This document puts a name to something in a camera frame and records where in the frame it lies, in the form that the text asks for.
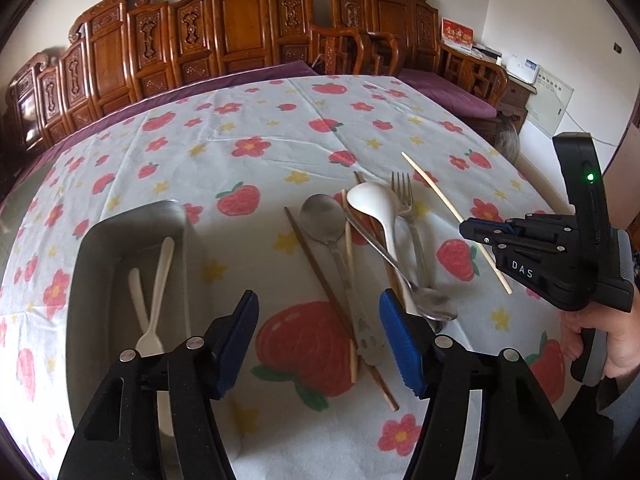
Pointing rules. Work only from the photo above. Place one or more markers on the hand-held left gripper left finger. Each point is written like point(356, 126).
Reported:
point(242, 342)

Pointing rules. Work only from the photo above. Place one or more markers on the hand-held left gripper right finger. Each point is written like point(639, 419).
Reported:
point(400, 347)

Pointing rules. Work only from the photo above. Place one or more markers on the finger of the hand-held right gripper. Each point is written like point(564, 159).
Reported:
point(542, 221)
point(480, 232)

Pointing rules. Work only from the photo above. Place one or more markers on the slim metal spoon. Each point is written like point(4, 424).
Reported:
point(435, 305)

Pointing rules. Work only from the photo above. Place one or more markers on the light bamboo chopstick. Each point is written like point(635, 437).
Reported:
point(348, 250)
point(434, 189)

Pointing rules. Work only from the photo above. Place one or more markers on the metal fork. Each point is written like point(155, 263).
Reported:
point(402, 200)

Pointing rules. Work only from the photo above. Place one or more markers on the white ladle spoon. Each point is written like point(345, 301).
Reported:
point(375, 200)

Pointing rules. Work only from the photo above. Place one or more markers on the large metal spoon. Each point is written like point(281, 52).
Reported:
point(322, 217)

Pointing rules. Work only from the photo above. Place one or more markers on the grey metal tray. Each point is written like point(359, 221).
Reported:
point(110, 240)

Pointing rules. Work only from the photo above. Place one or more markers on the person's right forearm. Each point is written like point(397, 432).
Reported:
point(620, 420)

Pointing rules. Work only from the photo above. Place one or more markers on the person's right hand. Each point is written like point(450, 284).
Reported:
point(622, 325)

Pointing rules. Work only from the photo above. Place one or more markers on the grey furry thing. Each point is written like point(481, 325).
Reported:
point(506, 137)

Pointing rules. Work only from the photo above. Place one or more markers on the white plastic fork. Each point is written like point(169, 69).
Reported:
point(159, 290)

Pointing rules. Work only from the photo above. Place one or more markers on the white plastic spoon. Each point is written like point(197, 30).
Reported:
point(140, 295)

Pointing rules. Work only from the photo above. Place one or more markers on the wooden side table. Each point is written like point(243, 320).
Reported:
point(517, 102)

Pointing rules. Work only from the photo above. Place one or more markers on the purple armchair cushion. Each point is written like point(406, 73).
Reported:
point(450, 92)

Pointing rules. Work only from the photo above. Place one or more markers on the white box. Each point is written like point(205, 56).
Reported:
point(522, 71)

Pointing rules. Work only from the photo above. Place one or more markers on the stack of papers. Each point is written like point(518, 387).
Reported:
point(487, 51)

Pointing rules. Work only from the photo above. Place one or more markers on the red printed card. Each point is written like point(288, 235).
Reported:
point(456, 35)

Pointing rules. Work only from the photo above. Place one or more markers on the strawberry print tablecloth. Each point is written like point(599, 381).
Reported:
point(250, 110)

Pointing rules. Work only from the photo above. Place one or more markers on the carved wooden armchair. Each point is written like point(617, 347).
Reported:
point(390, 15)

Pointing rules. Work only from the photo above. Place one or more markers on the long purple seat cushion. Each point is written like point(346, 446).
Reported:
point(150, 110)

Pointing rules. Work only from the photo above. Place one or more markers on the long carved wooden bench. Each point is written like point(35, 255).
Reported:
point(240, 20)

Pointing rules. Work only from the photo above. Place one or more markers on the white wall chart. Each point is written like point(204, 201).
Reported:
point(550, 105)

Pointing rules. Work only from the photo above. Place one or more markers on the wall outlet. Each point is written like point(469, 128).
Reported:
point(617, 47)

